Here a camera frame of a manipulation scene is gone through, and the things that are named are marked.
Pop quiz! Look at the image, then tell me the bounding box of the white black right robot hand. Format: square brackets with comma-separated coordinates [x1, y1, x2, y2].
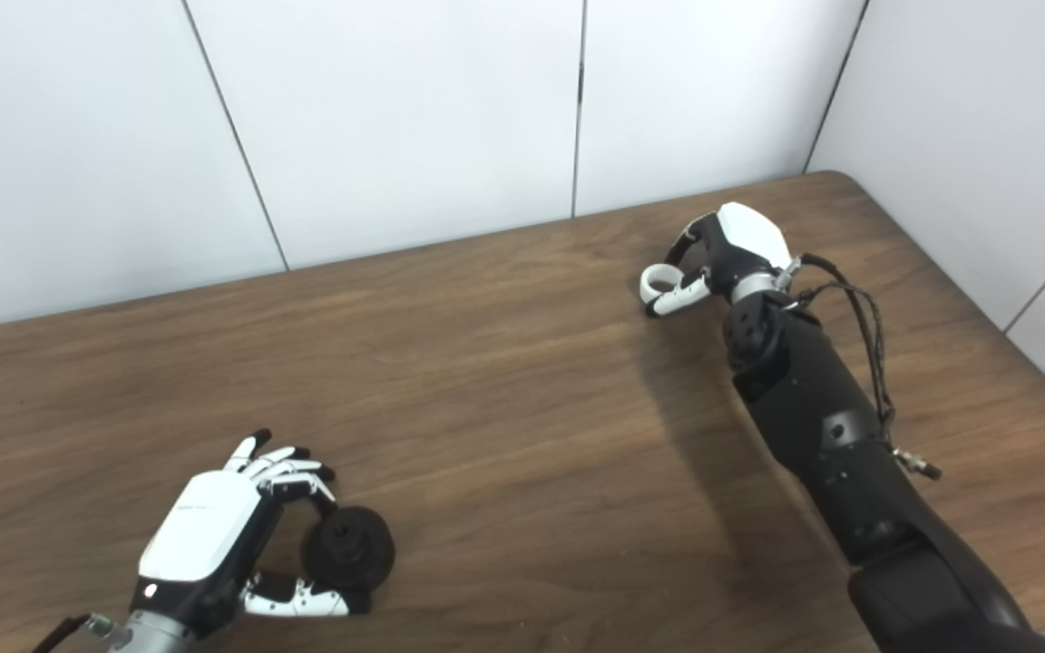
[639, 201, 796, 318]

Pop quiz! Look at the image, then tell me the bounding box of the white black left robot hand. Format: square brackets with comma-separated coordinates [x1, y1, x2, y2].
[128, 429, 374, 636]

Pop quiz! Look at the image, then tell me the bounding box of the white plastic ring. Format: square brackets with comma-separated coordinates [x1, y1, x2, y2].
[639, 263, 692, 309]

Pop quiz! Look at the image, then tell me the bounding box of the round black part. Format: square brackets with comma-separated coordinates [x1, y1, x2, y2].
[301, 506, 396, 592]

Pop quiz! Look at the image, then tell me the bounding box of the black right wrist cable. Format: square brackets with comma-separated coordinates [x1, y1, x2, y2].
[776, 253, 943, 482]

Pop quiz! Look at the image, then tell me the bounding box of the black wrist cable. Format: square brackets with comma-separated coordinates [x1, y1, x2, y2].
[776, 253, 943, 482]
[31, 613, 115, 653]

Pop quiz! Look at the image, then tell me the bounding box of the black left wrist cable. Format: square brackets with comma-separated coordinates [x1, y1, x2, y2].
[31, 613, 115, 653]

